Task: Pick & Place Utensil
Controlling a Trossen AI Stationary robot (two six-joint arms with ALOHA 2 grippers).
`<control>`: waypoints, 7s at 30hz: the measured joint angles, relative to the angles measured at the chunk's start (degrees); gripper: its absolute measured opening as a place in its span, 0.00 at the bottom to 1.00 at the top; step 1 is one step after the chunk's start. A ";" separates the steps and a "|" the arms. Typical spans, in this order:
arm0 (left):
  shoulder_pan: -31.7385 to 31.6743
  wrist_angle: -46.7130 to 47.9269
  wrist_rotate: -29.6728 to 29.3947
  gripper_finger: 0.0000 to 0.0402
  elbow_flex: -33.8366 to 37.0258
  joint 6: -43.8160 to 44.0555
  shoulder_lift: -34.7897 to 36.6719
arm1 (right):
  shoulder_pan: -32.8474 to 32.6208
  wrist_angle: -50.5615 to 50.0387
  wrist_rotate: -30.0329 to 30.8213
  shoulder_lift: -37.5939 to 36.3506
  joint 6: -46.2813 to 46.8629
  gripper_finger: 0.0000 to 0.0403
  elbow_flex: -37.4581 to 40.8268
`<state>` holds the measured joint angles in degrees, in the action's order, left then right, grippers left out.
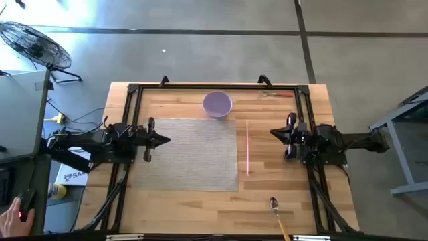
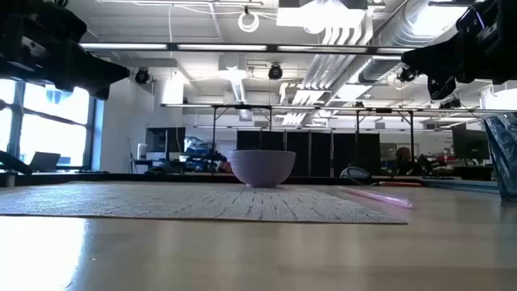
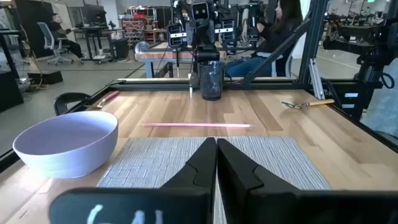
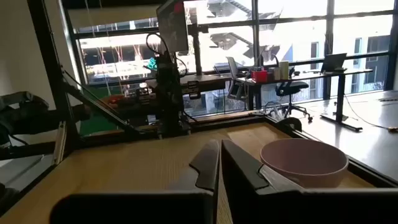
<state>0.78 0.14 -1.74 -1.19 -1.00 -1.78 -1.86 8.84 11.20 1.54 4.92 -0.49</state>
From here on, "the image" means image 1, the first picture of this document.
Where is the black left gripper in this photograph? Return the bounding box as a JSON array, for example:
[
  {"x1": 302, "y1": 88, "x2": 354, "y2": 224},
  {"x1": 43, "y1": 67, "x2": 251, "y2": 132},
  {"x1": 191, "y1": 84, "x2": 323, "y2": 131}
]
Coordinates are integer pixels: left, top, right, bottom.
[{"x1": 132, "y1": 116, "x2": 171, "y2": 163}]

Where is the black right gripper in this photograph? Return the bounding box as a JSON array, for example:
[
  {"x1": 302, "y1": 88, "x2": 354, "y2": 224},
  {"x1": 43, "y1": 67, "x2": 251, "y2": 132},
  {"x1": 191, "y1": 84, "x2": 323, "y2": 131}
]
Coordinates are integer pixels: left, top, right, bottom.
[{"x1": 270, "y1": 112, "x2": 310, "y2": 161}]

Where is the white cardboard box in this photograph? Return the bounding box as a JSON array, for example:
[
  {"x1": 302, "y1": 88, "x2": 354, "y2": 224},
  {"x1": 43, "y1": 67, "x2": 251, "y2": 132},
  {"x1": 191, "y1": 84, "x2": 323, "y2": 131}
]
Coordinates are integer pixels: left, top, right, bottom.
[{"x1": 54, "y1": 147, "x2": 93, "y2": 187}]

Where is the grey desk top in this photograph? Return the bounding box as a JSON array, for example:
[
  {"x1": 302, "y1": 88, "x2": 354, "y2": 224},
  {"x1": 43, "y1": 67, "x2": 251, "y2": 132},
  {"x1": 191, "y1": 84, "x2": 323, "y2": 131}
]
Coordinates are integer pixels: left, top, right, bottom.
[{"x1": 0, "y1": 69, "x2": 51, "y2": 165}]

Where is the black computer mouse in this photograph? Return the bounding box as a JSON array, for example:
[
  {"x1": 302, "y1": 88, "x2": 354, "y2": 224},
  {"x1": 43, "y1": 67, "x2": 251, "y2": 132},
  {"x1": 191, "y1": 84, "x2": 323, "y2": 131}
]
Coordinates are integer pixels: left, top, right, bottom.
[{"x1": 18, "y1": 189, "x2": 37, "y2": 222}]

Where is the grey metal table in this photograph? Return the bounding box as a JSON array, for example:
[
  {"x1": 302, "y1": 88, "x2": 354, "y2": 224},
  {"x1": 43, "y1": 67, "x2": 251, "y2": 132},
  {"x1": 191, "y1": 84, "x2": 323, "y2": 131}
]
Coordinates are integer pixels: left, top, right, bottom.
[{"x1": 369, "y1": 85, "x2": 428, "y2": 197}]

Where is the grey woven placemat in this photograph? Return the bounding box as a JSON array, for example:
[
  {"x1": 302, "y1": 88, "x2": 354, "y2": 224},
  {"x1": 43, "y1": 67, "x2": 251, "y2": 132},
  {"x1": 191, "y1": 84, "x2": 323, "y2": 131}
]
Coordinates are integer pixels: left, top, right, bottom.
[{"x1": 135, "y1": 117, "x2": 239, "y2": 193}]

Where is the yellow bottle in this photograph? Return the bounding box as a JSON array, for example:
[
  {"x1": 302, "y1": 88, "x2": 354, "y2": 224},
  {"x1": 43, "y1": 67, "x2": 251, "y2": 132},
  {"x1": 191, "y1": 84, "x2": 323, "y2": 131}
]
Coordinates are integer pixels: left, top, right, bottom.
[{"x1": 47, "y1": 182, "x2": 68, "y2": 201}]

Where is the black keyboard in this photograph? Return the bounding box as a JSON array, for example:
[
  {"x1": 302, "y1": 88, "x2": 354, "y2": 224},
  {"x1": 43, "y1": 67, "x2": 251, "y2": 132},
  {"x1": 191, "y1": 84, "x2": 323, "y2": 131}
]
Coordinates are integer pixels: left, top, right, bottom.
[{"x1": 0, "y1": 167, "x2": 14, "y2": 207}]

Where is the person's hand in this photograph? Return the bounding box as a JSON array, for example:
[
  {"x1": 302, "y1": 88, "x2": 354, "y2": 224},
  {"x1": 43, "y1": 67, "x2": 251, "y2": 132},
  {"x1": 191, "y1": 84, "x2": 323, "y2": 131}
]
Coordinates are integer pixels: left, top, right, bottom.
[{"x1": 0, "y1": 197, "x2": 35, "y2": 238}]

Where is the pink drinking straw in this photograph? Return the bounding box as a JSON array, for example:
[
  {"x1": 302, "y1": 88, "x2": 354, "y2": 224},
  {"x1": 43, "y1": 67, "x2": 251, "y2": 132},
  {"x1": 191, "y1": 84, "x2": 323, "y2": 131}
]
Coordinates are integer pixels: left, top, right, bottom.
[{"x1": 245, "y1": 119, "x2": 250, "y2": 177}]

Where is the purple plastic bowl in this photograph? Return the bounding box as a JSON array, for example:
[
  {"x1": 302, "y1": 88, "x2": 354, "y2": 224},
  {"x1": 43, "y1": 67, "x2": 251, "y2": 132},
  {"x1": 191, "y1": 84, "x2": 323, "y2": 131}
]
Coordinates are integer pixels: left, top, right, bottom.
[{"x1": 202, "y1": 90, "x2": 233, "y2": 118}]

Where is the metal fork red handle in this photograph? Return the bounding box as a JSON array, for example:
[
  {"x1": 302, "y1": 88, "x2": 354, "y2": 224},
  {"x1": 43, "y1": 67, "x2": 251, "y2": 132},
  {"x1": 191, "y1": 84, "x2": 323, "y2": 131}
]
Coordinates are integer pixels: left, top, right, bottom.
[{"x1": 257, "y1": 90, "x2": 295, "y2": 99}]

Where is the black aluminium table frame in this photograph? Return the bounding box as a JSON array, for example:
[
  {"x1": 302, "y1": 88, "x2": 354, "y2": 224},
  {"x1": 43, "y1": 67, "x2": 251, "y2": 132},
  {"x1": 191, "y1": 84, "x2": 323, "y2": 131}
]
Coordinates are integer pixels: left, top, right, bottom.
[{"x1": 80, "y1": 82, "x2": 360, "y2": 235}]

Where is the black floor fan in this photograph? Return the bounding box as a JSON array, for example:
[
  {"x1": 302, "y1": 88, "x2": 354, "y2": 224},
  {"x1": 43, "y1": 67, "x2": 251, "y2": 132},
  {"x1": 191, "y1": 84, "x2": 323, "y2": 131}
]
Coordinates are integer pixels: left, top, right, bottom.
[{"x1": 0, "y1": 21, "x2": 83, "y2": 84}]

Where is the metal spoon yellow handle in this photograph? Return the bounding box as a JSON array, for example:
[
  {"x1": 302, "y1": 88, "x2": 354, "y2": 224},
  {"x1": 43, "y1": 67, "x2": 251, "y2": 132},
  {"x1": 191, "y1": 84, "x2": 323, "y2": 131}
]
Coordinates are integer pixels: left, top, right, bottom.
[{"x1": 269, "y1": 196, "x2": 292, "y2": 241}]

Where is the dark desk surface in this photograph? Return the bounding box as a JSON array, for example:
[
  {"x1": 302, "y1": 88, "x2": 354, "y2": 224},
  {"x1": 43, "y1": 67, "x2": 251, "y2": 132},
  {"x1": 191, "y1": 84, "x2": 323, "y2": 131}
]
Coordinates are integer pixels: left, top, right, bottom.
[{"x1": 0, "y1": 153, "x2": 53, "y2": 235}]

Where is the silver metal bracket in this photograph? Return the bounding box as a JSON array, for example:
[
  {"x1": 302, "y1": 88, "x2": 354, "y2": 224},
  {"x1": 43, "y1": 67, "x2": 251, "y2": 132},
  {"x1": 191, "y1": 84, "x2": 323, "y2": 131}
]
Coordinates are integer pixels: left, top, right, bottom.
[
  {"x1": 106, "y1": 234, "x2": 144, "y2": 241},
  {"x1": 293, "y1": 235, "x2": 332, "y2": 241}
]

